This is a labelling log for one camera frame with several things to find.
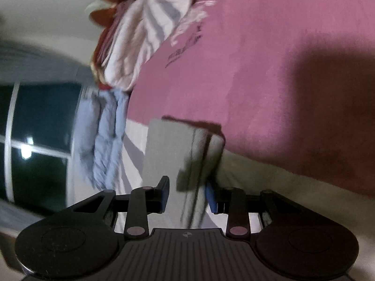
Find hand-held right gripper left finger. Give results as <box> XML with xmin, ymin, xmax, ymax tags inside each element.
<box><xmin>70</xmin><ymin>176</ymin><xmax>171</xmax><ymax>238</ymax></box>

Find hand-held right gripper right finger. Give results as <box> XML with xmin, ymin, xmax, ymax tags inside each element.
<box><xmin>206</xmin><ymin>181</ymin><xmax>309</xmax><ymax>238</ymax></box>

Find grey pants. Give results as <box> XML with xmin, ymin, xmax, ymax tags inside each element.
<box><xmin>142</xmin><ymin>116</ymin><xmax>226</xmax><ymax>229</ymax></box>

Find folded light blue duvet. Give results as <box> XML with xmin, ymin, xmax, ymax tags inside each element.
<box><xmin>73</xmin><ymin>89</ymin><xmax>130</xmax><ymax>191</ymax></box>

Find sliding glass window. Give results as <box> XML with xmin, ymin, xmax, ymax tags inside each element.
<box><xmin>0</xmin><ymin>82</ymin><xmax>86</xmax><ymax>213</ymax></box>

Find folded white quilt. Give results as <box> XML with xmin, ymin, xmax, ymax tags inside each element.
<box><xmin>101</xmin><ymin>0</ymin><xmax>154</xmax><ymax>92</ymax></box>

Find folded red and purple blankets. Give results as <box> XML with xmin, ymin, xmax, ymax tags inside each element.
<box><xmin>89</xmin><ymin>3</ymin><xmax>129</xmax><ymax>92</ymax></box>

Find striped pillow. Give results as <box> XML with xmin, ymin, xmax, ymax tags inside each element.
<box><xmin>138</xmin><ymin>0</ymin><xmax>225</xmax><ymax>65</ymax></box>

